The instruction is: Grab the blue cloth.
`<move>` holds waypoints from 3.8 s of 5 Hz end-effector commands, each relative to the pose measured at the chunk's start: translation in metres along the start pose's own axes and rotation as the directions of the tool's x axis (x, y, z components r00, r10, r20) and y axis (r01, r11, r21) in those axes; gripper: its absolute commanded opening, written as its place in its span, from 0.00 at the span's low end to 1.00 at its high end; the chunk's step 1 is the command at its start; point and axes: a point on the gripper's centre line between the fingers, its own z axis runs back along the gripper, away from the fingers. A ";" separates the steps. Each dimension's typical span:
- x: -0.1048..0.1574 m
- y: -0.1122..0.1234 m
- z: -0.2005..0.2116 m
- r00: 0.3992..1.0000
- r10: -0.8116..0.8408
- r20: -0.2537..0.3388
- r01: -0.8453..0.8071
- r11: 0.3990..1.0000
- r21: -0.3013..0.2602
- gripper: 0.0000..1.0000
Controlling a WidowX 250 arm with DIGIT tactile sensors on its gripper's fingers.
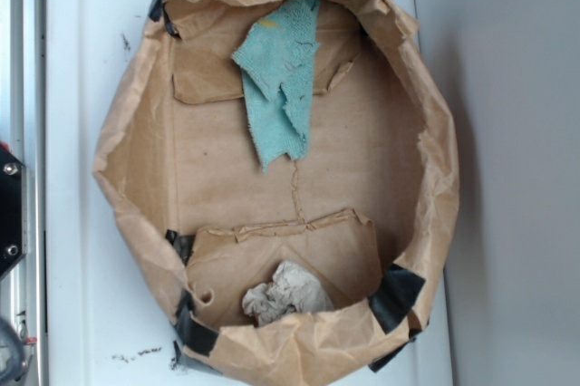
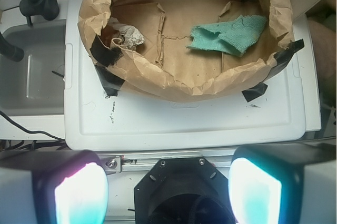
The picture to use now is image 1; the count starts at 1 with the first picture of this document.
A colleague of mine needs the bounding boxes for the black metal mount plate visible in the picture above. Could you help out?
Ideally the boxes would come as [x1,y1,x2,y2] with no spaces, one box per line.
[0,143,24,279]

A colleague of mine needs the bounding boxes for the aluminium frame rail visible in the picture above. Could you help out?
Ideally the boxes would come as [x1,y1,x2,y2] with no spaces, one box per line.
[1,0,48,385]

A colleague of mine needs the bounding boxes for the brown paper bag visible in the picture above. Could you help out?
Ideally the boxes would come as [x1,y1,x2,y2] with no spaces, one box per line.
[93,0,459,385]

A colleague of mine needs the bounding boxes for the blue terry cloth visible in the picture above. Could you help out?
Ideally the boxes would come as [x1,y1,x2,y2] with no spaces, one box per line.
[232,0,320,170]

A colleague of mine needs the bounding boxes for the crumpled white paper towel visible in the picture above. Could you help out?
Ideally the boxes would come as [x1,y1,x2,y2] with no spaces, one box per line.
[242,260,334,327]

